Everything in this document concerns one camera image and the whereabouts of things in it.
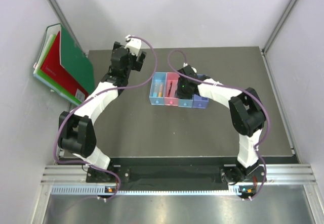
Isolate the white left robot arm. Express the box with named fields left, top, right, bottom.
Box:
left=57, top=38, right=146, bottom=182

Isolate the slotted cable duct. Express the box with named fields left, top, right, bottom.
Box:
left=51, top=185, right=252, bottom=196

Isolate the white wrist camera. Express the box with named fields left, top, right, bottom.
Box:
left=125, top=35, right=142, bottom=57
left=183, top=62, right=197, bottom=73

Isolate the red pen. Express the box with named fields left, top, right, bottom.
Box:
left=167, top=80, right=177, bottom=98

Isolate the light blue drawer bin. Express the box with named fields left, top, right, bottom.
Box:
left=149, top=72, right=167, bottom=106

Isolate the purple drawer bin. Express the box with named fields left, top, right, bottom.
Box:
left=192, top=83, right=209, bottom=109

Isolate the red folder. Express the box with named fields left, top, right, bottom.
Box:
left=40, top=31, right=88, bottom=105

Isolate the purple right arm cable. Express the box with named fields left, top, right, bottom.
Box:
left=168, top=49, right=271, bottom=200

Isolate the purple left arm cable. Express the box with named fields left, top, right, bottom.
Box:
left=53, top=35, right=159, bottom=201

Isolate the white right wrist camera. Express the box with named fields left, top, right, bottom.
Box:
left=183, top=62, right=197, bottom=73

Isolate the pink drawer bin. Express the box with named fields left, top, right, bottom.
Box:
left=164, top=72, right=179, bottom=106

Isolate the orange pink highlighter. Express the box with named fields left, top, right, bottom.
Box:
left=158, top=83, right=164, bottom=97

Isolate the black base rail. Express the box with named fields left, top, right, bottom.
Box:
left=86, top=155, right=266, bottom=191

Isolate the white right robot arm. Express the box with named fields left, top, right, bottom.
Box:
left=177, top=64, right=266, bottom=182

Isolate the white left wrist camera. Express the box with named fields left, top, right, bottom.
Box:
left=125, top=35, right=142, bottom=57

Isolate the blue white highlighter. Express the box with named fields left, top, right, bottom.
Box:
left=152, top=82, right=159, bottom=97

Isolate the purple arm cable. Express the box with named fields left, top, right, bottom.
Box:
left=168, top=49, right=271, bottom=200
left=53, top=35, right=159, bottom=201

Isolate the green folder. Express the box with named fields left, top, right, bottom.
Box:
left=60, top=24, right=95, bottom=94

